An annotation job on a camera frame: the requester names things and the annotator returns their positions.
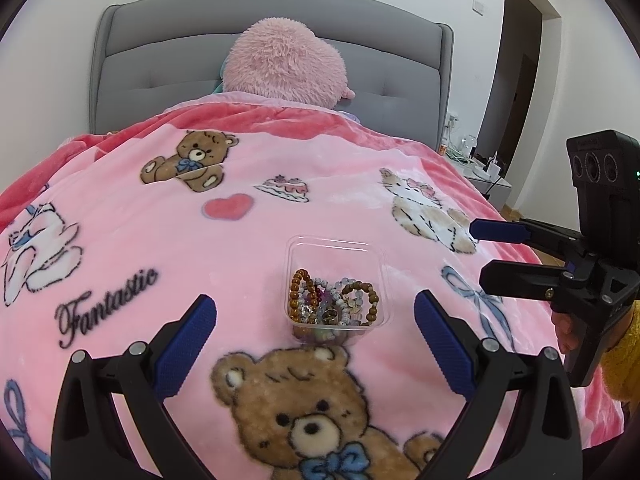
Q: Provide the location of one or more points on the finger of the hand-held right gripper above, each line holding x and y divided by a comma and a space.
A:
520, 280
500, 231

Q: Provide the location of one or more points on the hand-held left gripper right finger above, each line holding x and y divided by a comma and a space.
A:
445, 345

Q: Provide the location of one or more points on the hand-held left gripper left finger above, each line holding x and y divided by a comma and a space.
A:
185, 345

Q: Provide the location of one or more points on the clear plastic container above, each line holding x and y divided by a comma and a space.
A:
330, 255

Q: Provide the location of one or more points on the person's right forearm yellow sleeve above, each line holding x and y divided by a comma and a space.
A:
625, 365

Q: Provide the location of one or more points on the person's right hand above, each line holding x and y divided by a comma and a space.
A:
564, 332

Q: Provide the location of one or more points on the white nightstand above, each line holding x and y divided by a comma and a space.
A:
495, 187

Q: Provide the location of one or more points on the white charger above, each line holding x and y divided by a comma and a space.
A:
493, 165

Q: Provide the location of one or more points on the round glass lamp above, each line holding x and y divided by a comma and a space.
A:
470, 142

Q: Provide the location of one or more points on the orange bottle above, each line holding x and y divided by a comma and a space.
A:
444, 145

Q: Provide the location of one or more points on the pink printed blanket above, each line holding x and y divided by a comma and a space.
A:
150, 220

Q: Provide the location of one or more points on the dark doorway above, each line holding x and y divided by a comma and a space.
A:
520, 60

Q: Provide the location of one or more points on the teal cushion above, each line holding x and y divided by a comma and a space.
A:
221, 77

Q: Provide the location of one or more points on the pink fluffy plush pillow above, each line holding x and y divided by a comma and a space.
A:
285, 60

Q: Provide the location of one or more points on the grey padded headboard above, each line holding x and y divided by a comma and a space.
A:
165, 45

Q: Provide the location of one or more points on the white wall outlet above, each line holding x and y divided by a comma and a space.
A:
453, 119

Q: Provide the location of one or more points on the white light switch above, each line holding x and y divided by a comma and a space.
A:
478, 6

